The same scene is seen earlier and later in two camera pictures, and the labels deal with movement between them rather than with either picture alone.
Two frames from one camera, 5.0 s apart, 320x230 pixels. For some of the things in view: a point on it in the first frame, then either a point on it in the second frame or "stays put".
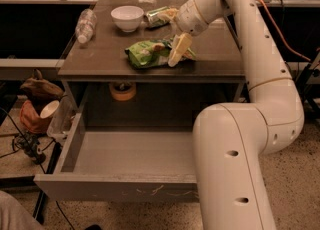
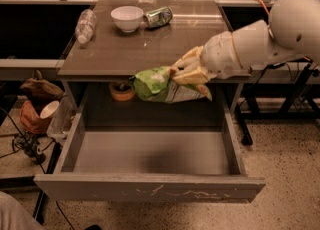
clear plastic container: x=63 y=118 stays put
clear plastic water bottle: x=85 y=25 stays put
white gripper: x=188 y=18 → x=218 y=54
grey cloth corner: x=14 y=216 stays put
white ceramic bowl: x=127 y=18 stays put
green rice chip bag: x=153 y=53 → x=156 y=85
